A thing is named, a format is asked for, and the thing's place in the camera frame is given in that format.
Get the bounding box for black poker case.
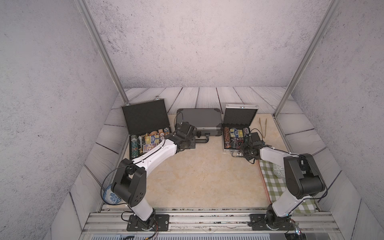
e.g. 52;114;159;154
122;99;170;160
175;108;223;144

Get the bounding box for small silver poker case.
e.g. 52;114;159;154
222;104;259;157

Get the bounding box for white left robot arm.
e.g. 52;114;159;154
111;122;197;229

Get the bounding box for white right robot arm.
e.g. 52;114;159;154
240;133;328;223

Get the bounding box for wooden tongs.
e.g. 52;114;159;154
259;118;268;138

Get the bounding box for Texas Hold'em card box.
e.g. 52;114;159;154
145;135;160;145

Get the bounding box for purple playing card box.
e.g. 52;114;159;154
143;143;158;154

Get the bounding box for silver trophy cup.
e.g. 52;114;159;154
137;136;145;148

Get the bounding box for green checkered cloth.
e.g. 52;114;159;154
259;160;318;214

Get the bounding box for blue patterned bowl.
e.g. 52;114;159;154
102;185;122;205

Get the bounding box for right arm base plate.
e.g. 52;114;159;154
248;214;295;232

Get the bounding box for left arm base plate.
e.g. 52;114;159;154
127;213;170;232

